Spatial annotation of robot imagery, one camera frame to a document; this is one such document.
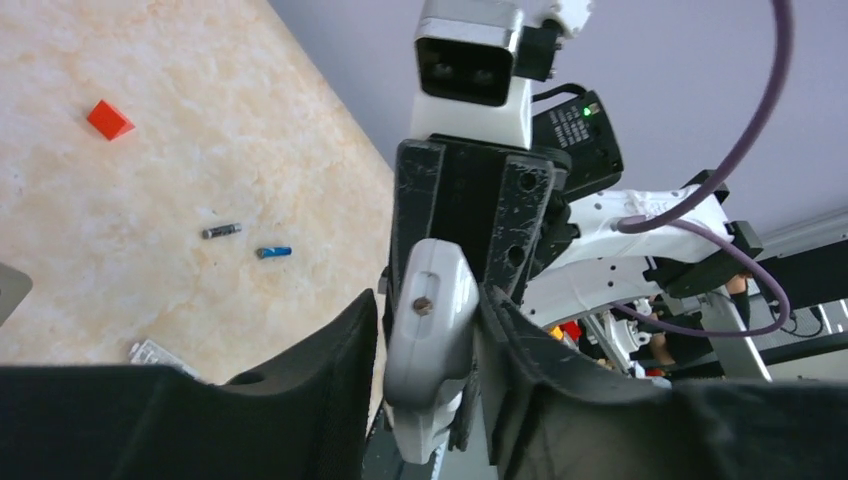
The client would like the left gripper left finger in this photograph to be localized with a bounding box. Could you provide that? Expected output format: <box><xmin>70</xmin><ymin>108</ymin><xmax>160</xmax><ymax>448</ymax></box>
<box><xmin>1</xmin><ymin>290</ymin><xmax>377</xmax><ymax>479</ymax></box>

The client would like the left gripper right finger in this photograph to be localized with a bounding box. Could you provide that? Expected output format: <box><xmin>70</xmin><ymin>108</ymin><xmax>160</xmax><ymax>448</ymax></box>
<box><xmin>475</xmin><ymin>286</ymin><xmax>847</xmax><ymax>479</ymax></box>

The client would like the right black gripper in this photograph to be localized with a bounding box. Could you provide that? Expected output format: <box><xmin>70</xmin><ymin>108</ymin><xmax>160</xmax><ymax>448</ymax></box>
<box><xmin>387</xmin><ymin>135</ymin><xmax>576</xmax><ymax>327</ymax></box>

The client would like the white remote control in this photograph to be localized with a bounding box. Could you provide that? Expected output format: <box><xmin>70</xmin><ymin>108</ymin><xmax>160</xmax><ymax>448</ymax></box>
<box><xmin>383</xmin><ymin>238</ymin><xmax>479</xmax><ymax>465</ymax></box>
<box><xmin>0</xmin><ymin>264</ymin><xmax>33</xmax><ymax>325</ymax></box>

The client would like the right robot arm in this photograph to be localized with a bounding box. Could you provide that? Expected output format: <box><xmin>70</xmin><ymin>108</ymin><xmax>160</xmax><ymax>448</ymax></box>
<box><xmin>389</xmin><ymin>80</ymin><xmax>761</xmax><ymax>328</ymax></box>

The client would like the blue block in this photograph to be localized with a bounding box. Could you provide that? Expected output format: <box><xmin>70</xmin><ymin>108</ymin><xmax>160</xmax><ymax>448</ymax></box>
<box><xmin>255</xmin><ymin>246</ymin><xmax>293</xmax><ymax>259</ymax></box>

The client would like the grey battery on table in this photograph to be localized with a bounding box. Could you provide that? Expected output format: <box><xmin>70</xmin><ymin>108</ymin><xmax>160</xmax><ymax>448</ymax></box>
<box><xmin>201</xmin><ymin>223</ymin><xmax>242</xmax><ymax>240</ymax></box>

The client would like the red block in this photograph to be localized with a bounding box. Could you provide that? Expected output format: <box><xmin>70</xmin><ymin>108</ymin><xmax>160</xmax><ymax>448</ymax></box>
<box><xmin>86</xmin><ymin>100</ymin><xmax>135</xmax><ymax>141</ymax></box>

